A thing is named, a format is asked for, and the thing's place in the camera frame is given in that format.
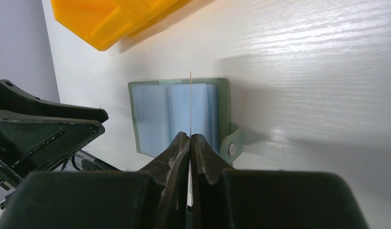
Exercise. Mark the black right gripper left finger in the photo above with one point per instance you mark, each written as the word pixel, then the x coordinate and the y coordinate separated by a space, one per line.
pixel 154 197

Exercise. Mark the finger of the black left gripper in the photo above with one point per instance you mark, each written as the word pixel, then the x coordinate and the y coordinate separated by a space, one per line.
pixel 30 143
pixel 14 99

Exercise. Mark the yellow three-compartment bin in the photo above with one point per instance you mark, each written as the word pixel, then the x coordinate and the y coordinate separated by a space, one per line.
pixel 103 23

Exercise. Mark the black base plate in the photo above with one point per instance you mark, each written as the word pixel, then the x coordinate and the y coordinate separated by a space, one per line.
pixel 83 161

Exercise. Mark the green card holder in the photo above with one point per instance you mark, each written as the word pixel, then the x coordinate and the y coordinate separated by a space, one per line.
pixel 161 109

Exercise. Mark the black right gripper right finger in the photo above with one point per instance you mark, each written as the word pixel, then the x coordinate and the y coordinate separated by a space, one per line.
pixel 228 198

